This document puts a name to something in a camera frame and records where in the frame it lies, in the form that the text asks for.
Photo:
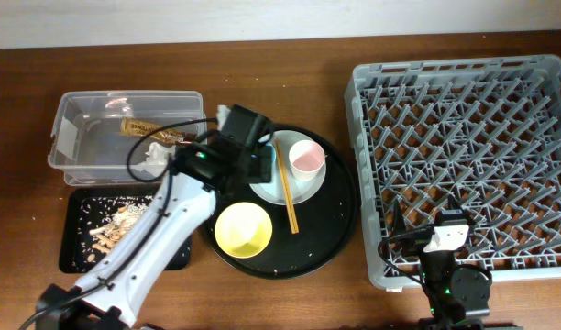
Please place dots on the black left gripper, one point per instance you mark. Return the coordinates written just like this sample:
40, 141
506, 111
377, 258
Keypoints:
260, 161

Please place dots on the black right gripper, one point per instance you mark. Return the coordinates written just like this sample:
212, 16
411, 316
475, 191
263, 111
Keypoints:
418, 243

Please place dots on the pink plastic cup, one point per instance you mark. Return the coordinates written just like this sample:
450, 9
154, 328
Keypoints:
306, 158

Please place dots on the wooden chopstick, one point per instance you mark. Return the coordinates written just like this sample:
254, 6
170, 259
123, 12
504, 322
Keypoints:
286, 188

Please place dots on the yellow bowl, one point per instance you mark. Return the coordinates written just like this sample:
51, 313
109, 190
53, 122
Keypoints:
243, 230

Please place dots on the brown coffee sachet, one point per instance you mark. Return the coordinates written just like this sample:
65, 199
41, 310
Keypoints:
170, 134

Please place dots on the peanut shells and rice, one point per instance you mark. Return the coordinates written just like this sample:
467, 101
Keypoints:
111, 224

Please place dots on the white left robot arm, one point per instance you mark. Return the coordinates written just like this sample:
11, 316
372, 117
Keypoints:
110, 295

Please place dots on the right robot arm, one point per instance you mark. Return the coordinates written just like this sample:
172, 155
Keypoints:
458, 294

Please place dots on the grey dishwasher rack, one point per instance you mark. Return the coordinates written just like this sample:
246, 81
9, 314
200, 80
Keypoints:
487, 131

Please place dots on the crumpled white tissue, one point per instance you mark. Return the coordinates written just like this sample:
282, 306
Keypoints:
156, 160

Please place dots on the round black tray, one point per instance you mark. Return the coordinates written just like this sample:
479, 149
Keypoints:
326, 221

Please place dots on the clear plastic bin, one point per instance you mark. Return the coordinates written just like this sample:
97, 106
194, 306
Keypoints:
88, 145

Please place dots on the black rectangular tray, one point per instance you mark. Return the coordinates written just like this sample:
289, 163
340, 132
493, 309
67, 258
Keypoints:
70, 260

